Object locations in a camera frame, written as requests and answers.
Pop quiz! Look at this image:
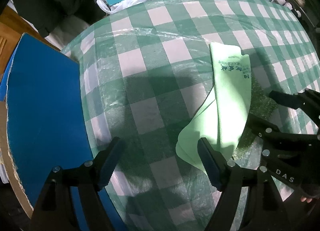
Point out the person's right hand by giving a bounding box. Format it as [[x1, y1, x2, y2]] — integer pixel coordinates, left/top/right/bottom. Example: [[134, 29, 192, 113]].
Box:
[[299, 181, 320, 204]]

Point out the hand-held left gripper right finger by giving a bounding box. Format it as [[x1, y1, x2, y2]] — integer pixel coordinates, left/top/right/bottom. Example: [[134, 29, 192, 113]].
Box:
[[197, 137, 299, 231]]

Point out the white plastic bag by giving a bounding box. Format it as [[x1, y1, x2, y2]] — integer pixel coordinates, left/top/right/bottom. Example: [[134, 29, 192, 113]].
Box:
[[96, 0, 158, 14]]

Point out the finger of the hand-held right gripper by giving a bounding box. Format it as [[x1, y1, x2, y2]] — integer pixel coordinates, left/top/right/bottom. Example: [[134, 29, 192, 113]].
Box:
[[246, 113, 282, 137], [269, 90, 307, 110]]

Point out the black jacket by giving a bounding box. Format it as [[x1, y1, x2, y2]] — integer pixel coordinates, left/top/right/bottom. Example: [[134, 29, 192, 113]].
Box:
[[11, 0, 105, 38]]

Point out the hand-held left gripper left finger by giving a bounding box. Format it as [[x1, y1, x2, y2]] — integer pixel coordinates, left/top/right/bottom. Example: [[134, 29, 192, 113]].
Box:
[[29, 136, 125, 231]]

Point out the green checked tablecloth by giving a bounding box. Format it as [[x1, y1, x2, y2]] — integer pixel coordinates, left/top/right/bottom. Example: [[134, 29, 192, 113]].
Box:
[[60, 0, 320, 231]]

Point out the blue cardboard box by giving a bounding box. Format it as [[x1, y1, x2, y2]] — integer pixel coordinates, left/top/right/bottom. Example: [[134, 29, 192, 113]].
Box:
[[0, 33, 128, 231]]

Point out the light green cloth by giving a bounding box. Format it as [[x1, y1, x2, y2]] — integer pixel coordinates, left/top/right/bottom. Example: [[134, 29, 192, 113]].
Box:
[[175, 42, 252, 172]]

